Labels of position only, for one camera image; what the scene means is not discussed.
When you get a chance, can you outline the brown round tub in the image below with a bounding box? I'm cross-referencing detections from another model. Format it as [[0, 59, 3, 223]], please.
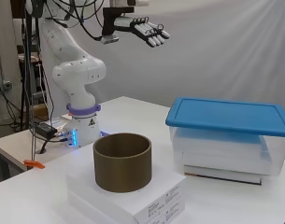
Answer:
[[93, 133, 153, 194]]

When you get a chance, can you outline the clear plastic box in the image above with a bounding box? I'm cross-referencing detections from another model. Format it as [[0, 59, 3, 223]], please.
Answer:
[[168, 125, 285, 176]]

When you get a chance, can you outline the grey wall outlet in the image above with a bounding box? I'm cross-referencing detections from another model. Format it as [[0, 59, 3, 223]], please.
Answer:
[[0, 79, 13, 91]]

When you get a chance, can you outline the orange clamp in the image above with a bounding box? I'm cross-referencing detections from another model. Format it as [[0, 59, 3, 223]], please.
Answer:
[[23, 159, 46, 170]]

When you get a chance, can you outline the black tripod stand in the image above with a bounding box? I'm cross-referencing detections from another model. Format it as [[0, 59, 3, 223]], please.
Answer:
[[20, 0, 38, 132]]

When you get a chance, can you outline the white side table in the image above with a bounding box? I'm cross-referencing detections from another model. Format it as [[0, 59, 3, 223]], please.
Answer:
[[0, 122, 78, 173]]

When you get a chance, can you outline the blue plastic lid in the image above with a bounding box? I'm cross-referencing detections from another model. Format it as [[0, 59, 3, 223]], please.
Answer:
[[165, 96, 285, 138]]

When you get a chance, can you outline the white flat box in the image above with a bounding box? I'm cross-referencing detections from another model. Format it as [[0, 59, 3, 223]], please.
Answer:
[[65, 161, 187, 218], [66, 189, 187, 224]]

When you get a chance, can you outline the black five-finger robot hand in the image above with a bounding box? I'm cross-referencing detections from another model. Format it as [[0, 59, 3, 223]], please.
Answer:
[[113, 16, 172, 49]]

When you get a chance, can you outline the white hanging sheet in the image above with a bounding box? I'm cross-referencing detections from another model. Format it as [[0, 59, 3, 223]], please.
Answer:
[[38, 0, 285, 120]]

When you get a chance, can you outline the black power adapter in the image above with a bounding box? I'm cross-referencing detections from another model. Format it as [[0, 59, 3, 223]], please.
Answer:
[[34, 121, 58, 140]]

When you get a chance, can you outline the brown cardboard box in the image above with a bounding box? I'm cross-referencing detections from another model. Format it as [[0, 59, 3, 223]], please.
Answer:
[[25, 104, 50, 121]]

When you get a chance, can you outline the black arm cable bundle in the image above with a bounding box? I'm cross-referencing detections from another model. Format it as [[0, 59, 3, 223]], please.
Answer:
[[43, 0, 107, 43]]

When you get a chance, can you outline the thick white book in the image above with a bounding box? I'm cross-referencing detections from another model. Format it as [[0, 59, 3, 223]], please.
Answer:
[[182, 164, 264, 187]]

